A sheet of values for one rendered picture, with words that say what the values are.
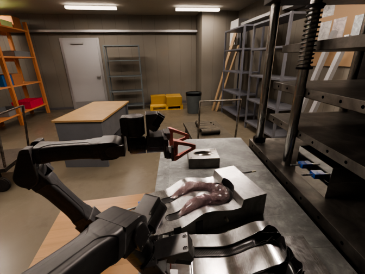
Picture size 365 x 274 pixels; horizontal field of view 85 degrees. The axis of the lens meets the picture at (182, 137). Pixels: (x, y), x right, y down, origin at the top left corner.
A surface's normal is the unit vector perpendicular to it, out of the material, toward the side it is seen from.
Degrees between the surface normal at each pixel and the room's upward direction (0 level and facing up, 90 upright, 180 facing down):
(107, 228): 13
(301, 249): 0
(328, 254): 0
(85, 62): 90
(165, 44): 90
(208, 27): 90
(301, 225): 0
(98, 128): 90
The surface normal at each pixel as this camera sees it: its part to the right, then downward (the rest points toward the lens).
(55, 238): -0.02, -0.93
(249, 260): -0.49, -0.81
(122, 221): 0.07, -0.99
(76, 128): -0.01, 0.36
